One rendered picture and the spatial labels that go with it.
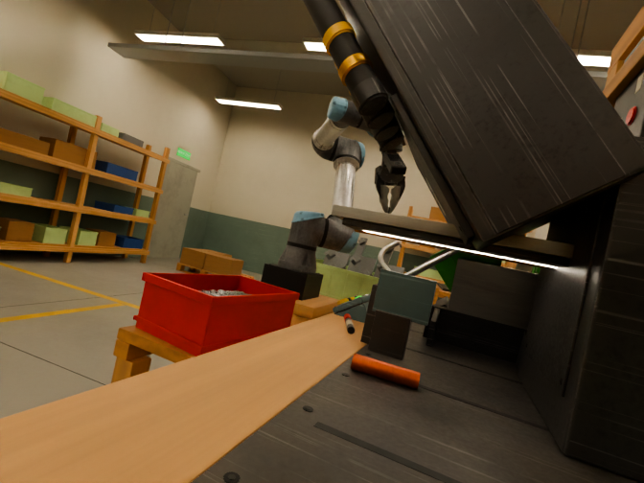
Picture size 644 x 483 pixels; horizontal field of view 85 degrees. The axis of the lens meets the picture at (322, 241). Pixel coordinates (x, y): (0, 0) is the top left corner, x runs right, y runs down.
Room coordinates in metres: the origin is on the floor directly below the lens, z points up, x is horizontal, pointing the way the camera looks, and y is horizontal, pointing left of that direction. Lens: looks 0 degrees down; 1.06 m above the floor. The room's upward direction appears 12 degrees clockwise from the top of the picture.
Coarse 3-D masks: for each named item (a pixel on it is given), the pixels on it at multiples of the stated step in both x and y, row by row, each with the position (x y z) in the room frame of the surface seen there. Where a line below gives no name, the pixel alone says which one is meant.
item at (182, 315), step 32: (160, 288) 0.74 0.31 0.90; (192, 288) 0.69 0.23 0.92; (224, 288) 0.98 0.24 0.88; (256, 288) 0.99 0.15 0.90; (160, 320) 0.73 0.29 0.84; (192, 320) 0.69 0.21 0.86; (224, 320) 0.70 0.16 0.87; (256, 320) 0.80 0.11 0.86; (288, 320) 0.92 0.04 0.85; (192, 352) 0.68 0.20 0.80
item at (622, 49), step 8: (640, 16) 1.02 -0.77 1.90; (632, 24) 1.07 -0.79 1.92; (640, 24) 1.01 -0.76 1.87; (632, 32) 1.06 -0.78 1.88; (640, 32) 1.01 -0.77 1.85; (624, 40) 1.12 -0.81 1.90; (632, 40) 1.05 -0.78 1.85; (616, 48) 1.18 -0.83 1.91; (624, 48) 1.10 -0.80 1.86; (632, 48) 1.07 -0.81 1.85; (616, 56) 1.16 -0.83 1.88; (624, 56) 1.12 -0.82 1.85; (608, 72) 1.22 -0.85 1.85
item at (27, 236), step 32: (0, 96) 3.96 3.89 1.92; (32, 96) 4.30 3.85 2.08; (0, 128) 4.11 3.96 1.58; (96, 128) 5.13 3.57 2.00; (64, 160) 4.80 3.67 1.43; (96, 160) 5.29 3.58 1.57; (160, 160) 6.39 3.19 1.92; (0, 192) 4.20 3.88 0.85; (160, 192) 6.52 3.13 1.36; (0, 224) 4.43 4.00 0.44; (32, 224) 4.64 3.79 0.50; (128, 224) 6.66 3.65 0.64; (64, 256) 5.13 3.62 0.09
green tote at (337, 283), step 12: (324, 264) 1.81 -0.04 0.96; (324, 276) 1.81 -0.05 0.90; (336, 276) 1.77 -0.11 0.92; (348, 276) 1.74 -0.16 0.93; (360, 276) 1.70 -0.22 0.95; (372, 276) 1.67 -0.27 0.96; (324, 288) 1.80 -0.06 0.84; (336, 288) 1.76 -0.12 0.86; (348, 288) 1.73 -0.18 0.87; (360, 288) 1.70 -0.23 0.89
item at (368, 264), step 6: (360, 240) 2.07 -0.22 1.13; (366, 240) 2.07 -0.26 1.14; (360, 246) 2.07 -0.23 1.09; (360, 252) 2.05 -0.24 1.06; (354, 258) 2.05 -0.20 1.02; (360, 258) 2.03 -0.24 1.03; (366, 258) 2.02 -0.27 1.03; (360, 264) 2.01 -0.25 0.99; (366, 264) 2.00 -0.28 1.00; (372, 264) 1.98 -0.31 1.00; (354, 270) 2.01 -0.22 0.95; (372, 270) 1.97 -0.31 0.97
